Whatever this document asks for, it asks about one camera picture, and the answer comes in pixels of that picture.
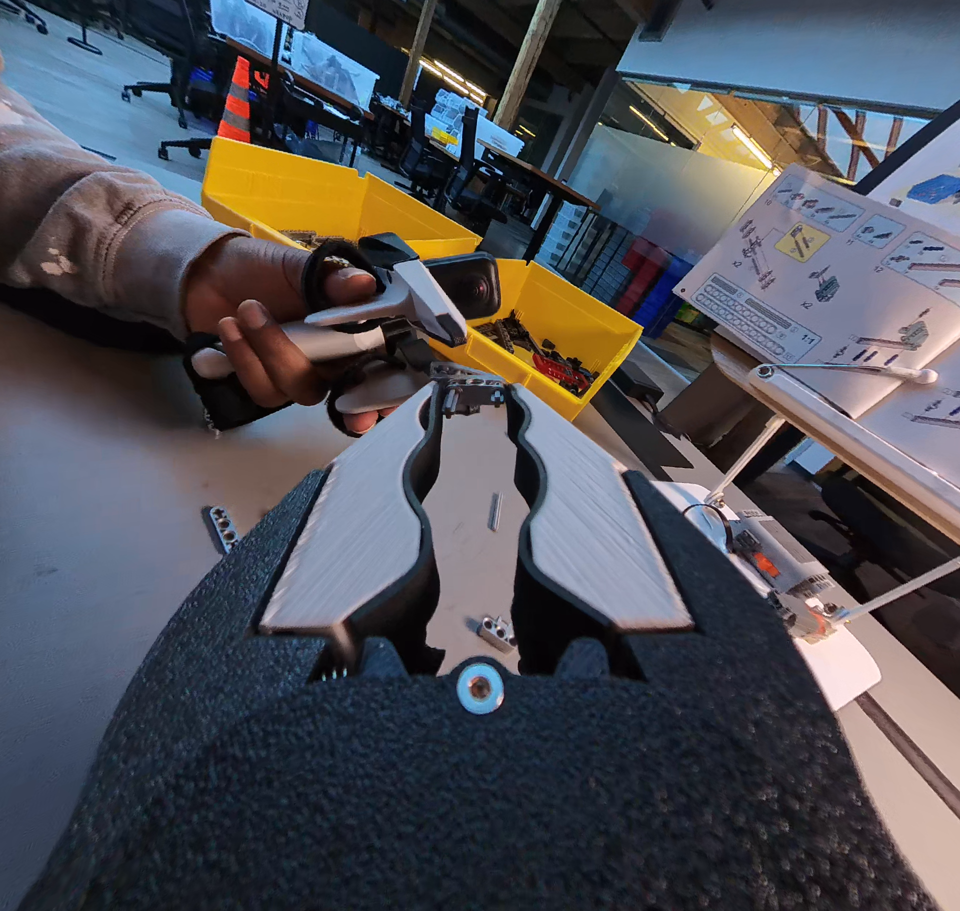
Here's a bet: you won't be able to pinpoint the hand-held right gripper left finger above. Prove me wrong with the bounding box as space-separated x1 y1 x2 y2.
257 382 445 657

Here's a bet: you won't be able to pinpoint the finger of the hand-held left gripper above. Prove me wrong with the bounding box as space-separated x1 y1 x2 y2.
393 258 472 350

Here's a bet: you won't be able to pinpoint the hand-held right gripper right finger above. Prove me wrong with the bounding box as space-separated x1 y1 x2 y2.
506 383 695 633

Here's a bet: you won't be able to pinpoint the grey toy connector piece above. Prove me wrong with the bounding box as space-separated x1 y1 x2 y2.
429 361 507 421

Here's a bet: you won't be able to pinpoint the person's left forearm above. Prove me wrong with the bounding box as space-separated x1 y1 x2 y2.
0 56 249 342

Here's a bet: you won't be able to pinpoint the grey desk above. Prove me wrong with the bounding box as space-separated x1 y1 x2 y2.
0 303 960 911

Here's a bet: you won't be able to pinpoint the person's left hand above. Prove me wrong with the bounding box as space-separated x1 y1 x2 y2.
182 236 385 436

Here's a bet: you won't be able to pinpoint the red and black toy parts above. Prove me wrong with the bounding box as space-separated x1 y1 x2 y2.
472 311 601 398

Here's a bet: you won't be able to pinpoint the black office chair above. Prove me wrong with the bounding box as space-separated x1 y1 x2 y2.
0 0 50 36
442 104 511 230
120 26 219 162

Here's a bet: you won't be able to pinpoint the wooden table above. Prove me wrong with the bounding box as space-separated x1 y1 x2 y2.
476 138 601 263

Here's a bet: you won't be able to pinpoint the grey cross-hole connector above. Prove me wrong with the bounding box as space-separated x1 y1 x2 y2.
202 504 243 556

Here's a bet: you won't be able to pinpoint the stack of coloured storage bins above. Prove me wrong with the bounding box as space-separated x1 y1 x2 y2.
540 206 699 342

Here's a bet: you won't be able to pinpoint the yellow plastic bin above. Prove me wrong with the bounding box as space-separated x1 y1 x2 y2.
201 136 645 423

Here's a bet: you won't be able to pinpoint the grey toy motor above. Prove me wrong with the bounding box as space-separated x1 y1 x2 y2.
723 509 849 642

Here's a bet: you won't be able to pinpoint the printed poster board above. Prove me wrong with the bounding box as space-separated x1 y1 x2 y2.
206 0 380 111

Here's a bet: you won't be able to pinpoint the white book stand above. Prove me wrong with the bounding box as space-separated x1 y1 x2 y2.
651 329 960 713

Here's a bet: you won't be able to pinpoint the orange traffic cone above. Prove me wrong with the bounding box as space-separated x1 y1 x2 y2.
216 54 252 143

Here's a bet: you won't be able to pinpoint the toy instruction booklet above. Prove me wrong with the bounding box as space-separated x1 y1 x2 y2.
673 163 960 447

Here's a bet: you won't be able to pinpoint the black motor cable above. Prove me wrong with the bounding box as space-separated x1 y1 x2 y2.
682 502 740 552

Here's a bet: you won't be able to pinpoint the wooden support post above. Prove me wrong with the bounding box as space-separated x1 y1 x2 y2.
491 0 582 132
397 0 444 106

